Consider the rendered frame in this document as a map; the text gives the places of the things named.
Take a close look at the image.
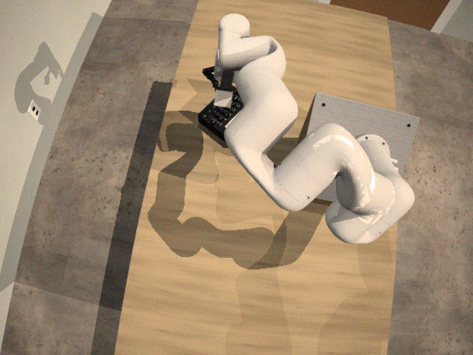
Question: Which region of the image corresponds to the black lighting desk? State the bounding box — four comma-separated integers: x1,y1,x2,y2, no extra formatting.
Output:
198,86,244,143

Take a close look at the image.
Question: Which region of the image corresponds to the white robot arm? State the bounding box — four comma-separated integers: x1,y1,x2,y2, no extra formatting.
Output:
214,14,415,244

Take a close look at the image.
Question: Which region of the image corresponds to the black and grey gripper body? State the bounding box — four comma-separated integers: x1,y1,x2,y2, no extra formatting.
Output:
214,58,239,84

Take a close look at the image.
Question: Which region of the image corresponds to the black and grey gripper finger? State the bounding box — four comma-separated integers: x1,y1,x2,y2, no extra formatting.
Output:
202,66,219,91

